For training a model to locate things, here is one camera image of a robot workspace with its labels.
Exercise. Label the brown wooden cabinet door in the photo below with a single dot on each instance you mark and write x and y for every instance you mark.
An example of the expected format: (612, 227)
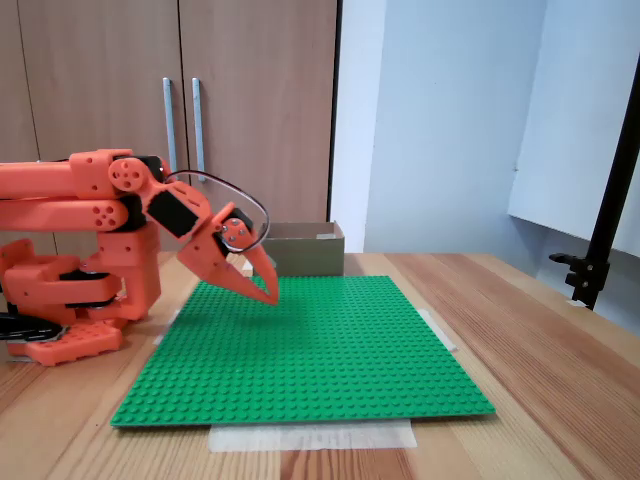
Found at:
(100, 75)
(260, 75)
(12, 75)

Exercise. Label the black base clamp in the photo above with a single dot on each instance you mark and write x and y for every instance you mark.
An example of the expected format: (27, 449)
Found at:
(25, 327)

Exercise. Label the green lego baseplate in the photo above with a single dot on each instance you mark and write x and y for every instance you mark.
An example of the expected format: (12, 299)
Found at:
(300, 360)

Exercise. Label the black camera stand with clamp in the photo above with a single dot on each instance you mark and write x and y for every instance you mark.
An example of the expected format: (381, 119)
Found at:
(606, 215)

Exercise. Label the long masking tape strip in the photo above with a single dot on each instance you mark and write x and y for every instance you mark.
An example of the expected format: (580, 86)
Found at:
(300, 440)

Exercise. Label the short masking tape strip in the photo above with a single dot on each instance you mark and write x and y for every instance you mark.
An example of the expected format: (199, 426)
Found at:
(440, 332)
(162, 332)
(247, 267)

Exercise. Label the small white tape piece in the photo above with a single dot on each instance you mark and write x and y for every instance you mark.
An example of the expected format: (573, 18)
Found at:
(576, 303)

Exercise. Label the brown cardboard box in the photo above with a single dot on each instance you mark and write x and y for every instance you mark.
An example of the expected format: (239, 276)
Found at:
(310, 257)

